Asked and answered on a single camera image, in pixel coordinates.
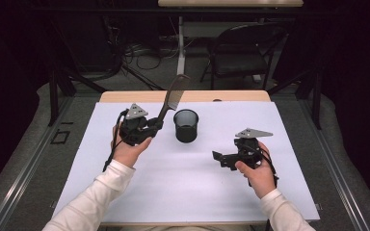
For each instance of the person's left hand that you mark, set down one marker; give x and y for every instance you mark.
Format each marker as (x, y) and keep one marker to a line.
(126, 154)

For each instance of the white table mat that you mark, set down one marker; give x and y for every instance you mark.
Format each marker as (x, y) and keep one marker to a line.
(189, 179)

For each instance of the white table leg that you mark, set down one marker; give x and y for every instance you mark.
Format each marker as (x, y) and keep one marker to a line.
(181, 48)

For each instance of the grey metal floor rail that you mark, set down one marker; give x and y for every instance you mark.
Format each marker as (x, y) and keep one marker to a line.
(338, 179)
(28, 168)

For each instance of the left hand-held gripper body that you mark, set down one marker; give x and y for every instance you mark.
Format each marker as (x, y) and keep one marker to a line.
(135, 128)

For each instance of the black metal stand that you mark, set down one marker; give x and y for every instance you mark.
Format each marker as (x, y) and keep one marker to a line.
(53, 102)
(317, 106)

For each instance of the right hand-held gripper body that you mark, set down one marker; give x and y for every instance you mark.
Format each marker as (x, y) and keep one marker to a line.
(249, 150)

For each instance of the dark brown comb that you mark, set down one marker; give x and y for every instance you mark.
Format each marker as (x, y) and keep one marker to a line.
(176, 91)

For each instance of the black folding chair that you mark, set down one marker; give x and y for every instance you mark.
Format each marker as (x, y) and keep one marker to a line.
(237, 64)

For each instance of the black mesh pen cup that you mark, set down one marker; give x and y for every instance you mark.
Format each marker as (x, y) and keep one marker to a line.
(186, 134)

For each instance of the person's right hand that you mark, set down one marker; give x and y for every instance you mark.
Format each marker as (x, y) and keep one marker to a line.
(261, 179)

